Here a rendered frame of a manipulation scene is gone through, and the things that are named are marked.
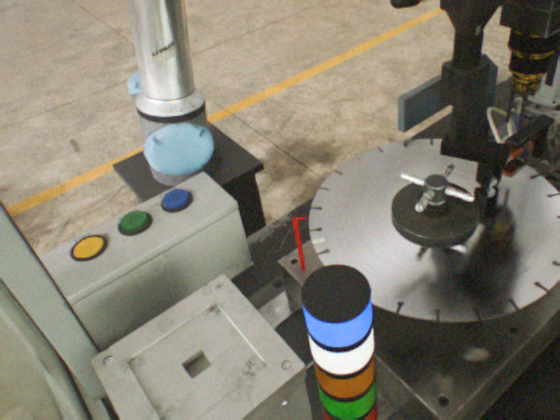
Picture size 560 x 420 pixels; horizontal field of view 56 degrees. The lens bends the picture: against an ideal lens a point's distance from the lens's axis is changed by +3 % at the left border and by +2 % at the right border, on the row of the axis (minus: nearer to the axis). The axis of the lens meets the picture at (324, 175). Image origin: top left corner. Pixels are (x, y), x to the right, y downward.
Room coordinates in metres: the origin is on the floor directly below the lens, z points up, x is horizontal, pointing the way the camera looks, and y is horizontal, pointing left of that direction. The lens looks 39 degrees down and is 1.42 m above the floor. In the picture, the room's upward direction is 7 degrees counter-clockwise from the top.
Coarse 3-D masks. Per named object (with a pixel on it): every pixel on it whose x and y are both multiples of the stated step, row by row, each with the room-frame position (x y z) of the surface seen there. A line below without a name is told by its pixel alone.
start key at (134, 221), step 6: (126, 216) 0.59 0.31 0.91; (132, 216) 0.59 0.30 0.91; (138, 216) 0.58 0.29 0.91; (144, 216) 0.58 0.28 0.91; (120, 222) 0.58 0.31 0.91; (126, 222) 0.57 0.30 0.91; (132, 222) 0.57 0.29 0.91; (138, 222) 0.57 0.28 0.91; (144, 222) 0.57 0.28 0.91; (126, 228) 0.56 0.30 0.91; (132, 228) 0.56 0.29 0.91; (138, 228) 0.56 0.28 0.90
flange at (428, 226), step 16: (400, 192) 0.51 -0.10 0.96; (416, 192) 0.51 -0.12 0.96; (400, 208) 0.48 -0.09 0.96; (432, 208) 0.46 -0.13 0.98; (448, 208) 0.46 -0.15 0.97; (464, 208) 0.47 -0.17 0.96; (400, 224) 0.45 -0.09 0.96; (416, 224) 0.45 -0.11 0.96; (432, 224) 0.44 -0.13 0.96; (448, 224) 0.44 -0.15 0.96; (464, 224) 0.44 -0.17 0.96; (432, 240) 0.42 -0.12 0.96; (448, 240) 0.42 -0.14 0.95
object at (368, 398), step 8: (320, 392) 0.20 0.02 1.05; (368, 392) 0.19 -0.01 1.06; (376, 392) 0.20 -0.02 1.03; (320, 400) 0.20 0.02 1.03; (328, 400) 0.19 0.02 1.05; (336, 400) 0.18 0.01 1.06; (352, 400) 0.18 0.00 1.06; (360, 400) 0.19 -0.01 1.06; (368, 400) 0.19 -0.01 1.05; (328, 408) 0.19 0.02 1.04; (336, 408) 0.19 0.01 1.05; (344, 408) 0.18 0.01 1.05; (352, 408) 0.18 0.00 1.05; (360, 408) 0.18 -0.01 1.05; (368, 408) 0.19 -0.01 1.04; (336, 416) 0.19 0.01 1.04; (344, 416) 0.18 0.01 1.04; (352, 416) 0.18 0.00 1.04; (360, 416) 0.18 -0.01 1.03
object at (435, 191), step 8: (448, 168) 0.50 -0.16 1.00; (400, 176) 0.50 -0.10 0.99; (408, 176) 0.50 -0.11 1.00; (416, 176) 0.49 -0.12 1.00; (432, 176) 0.48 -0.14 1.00; (440, 176) 0.48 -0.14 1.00; (424, 184) 0.48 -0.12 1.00; (432, 184) 0.47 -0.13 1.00; (440, 184) 0.47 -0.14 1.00; (424, 192) 0.47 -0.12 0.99; (432, 192) 0.46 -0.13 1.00; (440, 192) 0.46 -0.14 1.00; (448, 192) 0.46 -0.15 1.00; (456, 192) 0.46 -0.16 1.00; (464, 192) 0.45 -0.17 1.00; (424, 200) 0.45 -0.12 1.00; (432, 200) 0.46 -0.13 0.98; (440, 200) 0.46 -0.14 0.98; (472, 200) 0.44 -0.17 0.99; (416, 208) 0.44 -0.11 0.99; (424, 208) 0.44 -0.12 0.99
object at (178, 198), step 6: (168, 192) 0.63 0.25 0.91; (174, 192) 0.63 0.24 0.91; (180, 192) 0.63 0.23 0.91; (186, 192) 0.63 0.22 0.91; (168, 198) 0.62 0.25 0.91; (174, 198) 0.62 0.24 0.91; (180, 198) 0.61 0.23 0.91; (186, 198) 0.61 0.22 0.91; (168, 204) 0.60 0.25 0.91; (174, 204) 0.60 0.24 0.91; (180, 204) 0.60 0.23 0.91; (186, 204) 0.61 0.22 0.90
